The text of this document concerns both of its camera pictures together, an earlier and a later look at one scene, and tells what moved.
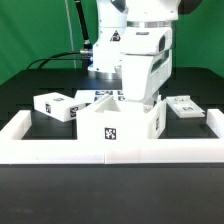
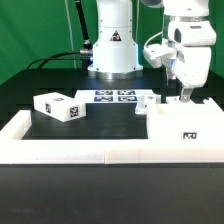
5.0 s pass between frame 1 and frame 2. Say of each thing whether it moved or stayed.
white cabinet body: moved
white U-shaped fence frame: stayed
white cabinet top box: stayed
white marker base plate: stayed
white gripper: moved
